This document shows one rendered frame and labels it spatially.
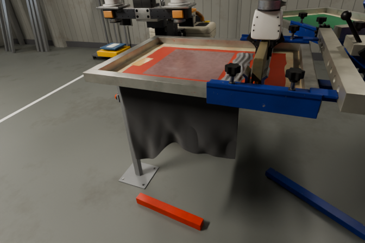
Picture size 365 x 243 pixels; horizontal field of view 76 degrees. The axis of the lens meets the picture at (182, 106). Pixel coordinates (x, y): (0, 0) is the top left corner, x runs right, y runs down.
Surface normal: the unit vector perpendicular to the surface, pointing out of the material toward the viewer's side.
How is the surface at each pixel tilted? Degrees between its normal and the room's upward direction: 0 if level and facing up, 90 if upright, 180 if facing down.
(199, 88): 90
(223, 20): 90
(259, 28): 91
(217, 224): 0
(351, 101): 90
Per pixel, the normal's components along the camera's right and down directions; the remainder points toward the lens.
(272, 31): -0.31, 0.54
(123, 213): -0.05, -0.87
